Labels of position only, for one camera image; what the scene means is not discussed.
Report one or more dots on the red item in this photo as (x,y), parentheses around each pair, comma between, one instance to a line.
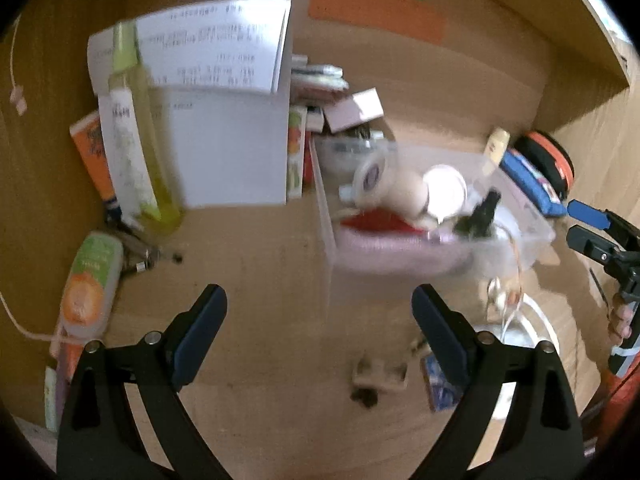
(380,222)

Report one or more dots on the clear plastic storage bin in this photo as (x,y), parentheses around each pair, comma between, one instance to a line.
(435,255)

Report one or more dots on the small beige clip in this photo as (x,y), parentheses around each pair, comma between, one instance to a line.
(380,372)

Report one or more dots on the yellow-green tall spray bottle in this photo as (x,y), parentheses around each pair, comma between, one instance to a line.
(137,130)

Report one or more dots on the blue zip pouch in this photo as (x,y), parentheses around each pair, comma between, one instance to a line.
(532,185)

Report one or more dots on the small cream tube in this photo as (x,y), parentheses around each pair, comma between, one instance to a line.
(496,147)

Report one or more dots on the white round dish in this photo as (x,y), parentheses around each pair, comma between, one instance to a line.
(525,330)

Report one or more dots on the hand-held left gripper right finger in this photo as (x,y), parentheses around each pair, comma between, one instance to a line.
(440,335)

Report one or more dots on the green spray bottle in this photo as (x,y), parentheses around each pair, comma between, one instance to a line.
(477,215)

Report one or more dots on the small white cardboard box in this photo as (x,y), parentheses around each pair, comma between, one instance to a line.
(352,110)

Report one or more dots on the small black item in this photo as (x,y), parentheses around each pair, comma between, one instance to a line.
(364,397)

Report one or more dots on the small black metal clips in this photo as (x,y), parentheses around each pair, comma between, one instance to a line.
(145,257)

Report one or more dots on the white paper receipt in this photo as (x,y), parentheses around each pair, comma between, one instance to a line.
(215,45)

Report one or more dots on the orange sticky note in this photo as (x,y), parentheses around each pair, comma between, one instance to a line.
(380,10)

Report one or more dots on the black and orange round case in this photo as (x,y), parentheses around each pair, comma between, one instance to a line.
(547,160)

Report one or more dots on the white round lid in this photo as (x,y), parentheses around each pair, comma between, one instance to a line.
(445,190)

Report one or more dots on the orange cloth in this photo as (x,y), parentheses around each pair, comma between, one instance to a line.
(617,400)

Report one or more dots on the stack of flat packets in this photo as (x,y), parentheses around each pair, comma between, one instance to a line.
(317,75)

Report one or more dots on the orange and green tube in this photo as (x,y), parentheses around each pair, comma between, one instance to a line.
(90,285)

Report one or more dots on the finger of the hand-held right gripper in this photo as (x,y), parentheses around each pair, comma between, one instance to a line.
(587,245)
(587,212)

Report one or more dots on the beige roll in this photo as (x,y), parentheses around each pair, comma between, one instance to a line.
(395,185)

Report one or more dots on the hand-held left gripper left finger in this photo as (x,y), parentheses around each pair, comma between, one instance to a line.
(202,332)

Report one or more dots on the fruit-print carton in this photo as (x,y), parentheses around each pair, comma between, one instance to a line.
(296,155)

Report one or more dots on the person's right hand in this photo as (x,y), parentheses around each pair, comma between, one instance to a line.
(621,317)

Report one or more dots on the small blue packet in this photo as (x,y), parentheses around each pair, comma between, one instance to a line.
(440,390)

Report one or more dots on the amber hair claw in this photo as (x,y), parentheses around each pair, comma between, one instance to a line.
(502,295)

